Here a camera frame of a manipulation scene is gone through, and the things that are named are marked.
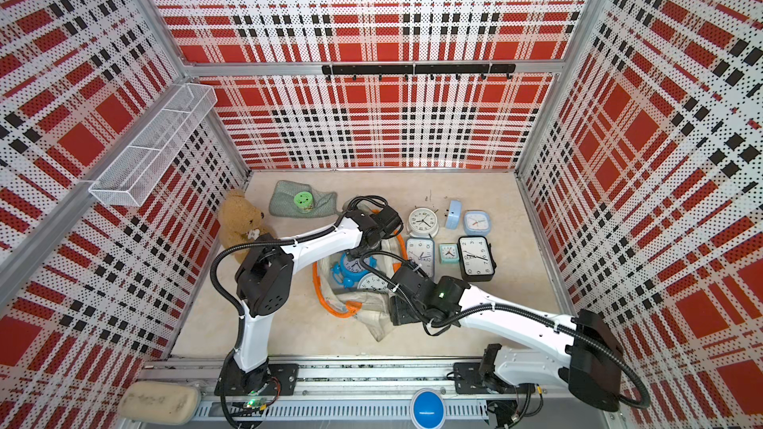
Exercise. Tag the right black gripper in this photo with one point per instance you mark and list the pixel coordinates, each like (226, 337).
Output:
(398, 314)

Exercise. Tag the white round alarm clock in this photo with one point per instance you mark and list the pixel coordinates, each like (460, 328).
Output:
(423, 223)

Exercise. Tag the cream canvas tote bag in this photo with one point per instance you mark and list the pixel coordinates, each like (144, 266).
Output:
(368, 308)

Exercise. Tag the blue square alarm clock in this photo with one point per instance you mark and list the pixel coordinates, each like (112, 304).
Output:
(422, 252)

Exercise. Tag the teal alarm clock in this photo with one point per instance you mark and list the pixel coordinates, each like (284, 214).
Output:
(449, 253)

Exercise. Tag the light blue alarm clock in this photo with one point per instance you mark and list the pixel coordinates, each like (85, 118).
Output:
(453, 215)

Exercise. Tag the black rectangular alarm clock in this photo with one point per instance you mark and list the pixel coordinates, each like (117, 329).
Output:
(476, 261)

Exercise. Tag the white blue oval clock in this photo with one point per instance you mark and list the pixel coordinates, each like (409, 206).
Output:
(477, 223)

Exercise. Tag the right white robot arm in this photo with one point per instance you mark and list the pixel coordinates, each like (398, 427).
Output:
(579, 352)

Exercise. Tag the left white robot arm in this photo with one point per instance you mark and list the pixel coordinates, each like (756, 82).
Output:
(263, 282)

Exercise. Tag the grey round clock in bag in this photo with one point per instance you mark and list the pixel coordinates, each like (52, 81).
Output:
(372, 283)

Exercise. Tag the blue twin bell clock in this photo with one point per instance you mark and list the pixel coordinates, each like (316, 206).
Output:
(353, 274)

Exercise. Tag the green lidded small jar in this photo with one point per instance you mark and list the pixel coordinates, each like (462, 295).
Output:
(304, 201)

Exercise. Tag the green knitted cloth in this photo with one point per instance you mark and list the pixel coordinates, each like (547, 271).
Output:
(281, 203)

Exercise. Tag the brown plush dog toy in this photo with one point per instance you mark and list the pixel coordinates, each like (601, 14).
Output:
(240, 221)

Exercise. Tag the beige sponge block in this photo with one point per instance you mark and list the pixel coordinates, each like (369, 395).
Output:
(159, 403)

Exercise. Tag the black hook rail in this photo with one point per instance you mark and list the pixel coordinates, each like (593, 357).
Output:
(355, 71)

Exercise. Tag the white wire mesh basket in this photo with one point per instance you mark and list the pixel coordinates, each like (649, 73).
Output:
(131, 177)

